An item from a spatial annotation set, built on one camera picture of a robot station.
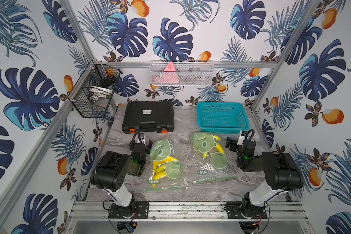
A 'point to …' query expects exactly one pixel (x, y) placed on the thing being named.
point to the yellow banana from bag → (218, 146)
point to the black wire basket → (92, 95)
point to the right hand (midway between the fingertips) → (235, 138)
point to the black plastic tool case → (148, 116)
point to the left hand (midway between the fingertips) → (141, 138)
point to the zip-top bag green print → (210, 163)
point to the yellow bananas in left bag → (159, 168)
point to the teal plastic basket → (222, 118)
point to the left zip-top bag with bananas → (166, 168)
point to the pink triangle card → (169, 75)
